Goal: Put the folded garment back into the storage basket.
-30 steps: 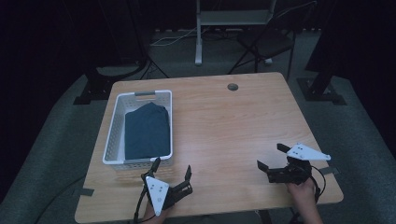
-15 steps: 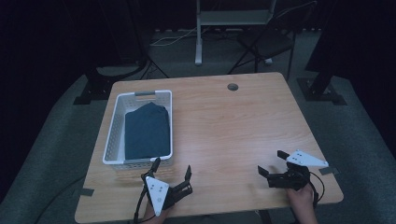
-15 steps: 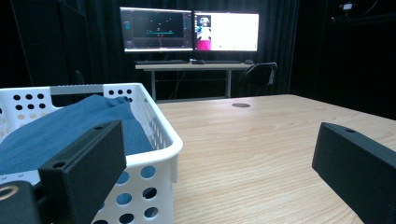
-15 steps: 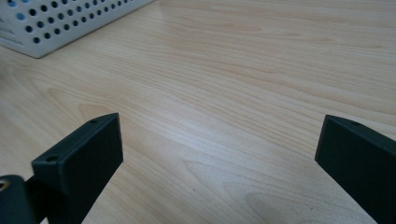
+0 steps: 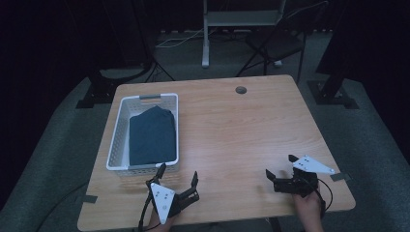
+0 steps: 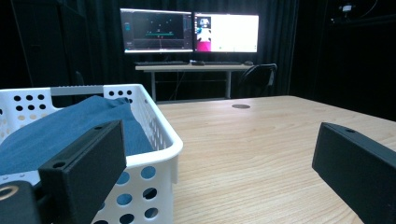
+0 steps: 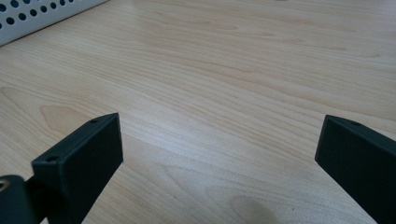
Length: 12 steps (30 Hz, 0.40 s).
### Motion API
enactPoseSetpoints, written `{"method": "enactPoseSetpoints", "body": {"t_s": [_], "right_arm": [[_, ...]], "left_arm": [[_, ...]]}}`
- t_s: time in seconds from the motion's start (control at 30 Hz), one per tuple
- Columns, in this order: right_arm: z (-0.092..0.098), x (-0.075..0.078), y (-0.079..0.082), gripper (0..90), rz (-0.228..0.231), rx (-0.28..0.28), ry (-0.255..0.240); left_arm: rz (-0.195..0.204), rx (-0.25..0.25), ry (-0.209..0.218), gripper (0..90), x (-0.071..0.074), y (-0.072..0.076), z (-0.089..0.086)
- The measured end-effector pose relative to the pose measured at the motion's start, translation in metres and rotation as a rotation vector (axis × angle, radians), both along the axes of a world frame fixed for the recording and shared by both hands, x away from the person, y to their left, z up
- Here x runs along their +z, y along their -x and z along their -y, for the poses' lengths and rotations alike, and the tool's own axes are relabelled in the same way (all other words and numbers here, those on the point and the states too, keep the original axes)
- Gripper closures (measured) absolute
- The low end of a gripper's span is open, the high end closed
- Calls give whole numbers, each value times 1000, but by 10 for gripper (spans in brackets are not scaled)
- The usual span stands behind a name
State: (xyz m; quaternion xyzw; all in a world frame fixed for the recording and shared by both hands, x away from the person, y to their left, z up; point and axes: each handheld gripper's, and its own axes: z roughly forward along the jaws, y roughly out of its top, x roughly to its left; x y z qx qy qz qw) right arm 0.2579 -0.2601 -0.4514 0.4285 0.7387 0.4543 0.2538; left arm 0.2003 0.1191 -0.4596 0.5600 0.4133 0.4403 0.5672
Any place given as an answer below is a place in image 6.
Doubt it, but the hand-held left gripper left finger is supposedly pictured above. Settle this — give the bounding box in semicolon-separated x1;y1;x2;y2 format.
37;119;128;224

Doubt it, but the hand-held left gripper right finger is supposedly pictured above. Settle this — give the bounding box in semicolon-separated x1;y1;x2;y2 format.
311;121;396;224

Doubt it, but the dark blue cloth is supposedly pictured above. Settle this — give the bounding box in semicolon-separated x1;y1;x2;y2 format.
0;94;156;177

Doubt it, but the white perforated plastic basket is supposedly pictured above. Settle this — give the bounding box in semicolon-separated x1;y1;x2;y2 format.
0;83;184;224

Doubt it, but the black folding chair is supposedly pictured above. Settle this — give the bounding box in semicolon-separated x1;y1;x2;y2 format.
238;63;278;98

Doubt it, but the black keyboard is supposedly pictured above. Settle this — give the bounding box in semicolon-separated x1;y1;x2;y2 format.
204;61;245;66
135;60;191;66

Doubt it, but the monitor with dark screen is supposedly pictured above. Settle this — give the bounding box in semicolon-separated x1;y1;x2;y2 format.
120;7;195;55

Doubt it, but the monitor with white screen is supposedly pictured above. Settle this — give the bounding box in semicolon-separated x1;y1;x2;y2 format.
192;11;261;54

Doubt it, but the white metal frame desk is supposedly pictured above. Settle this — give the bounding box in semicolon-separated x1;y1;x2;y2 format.
134;62;255;103

